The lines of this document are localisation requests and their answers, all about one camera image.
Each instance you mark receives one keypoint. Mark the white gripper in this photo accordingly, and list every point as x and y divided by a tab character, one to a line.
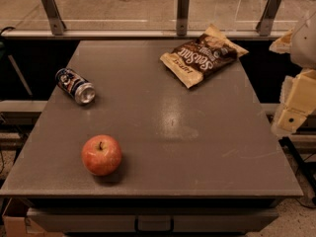
305	44

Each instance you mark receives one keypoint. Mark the blue pepsi can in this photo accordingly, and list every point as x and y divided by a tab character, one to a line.
77	87

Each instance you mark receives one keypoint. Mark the brown sea salt chip bag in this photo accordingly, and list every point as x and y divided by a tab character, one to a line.
197	59

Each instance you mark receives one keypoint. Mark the red apple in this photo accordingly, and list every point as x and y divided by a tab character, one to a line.
101	155

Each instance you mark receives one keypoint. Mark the grey table drawer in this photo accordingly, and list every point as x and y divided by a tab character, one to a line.
130	220

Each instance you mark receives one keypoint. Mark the cardboard box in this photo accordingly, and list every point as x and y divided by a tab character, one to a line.
17	224

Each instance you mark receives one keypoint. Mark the metal rail bar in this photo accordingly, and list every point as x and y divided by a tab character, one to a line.
104	34

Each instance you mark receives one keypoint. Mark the right metal bracket post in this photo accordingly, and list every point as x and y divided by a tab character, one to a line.
265	25

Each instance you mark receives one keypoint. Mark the metal bracket post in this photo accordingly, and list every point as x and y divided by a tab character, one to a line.
265	25
57	27
182	17

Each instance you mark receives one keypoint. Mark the middle metal bracket post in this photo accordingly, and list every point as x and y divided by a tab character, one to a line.
182	17

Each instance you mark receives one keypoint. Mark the left metal bracket post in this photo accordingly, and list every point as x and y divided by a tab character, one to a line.
57	27

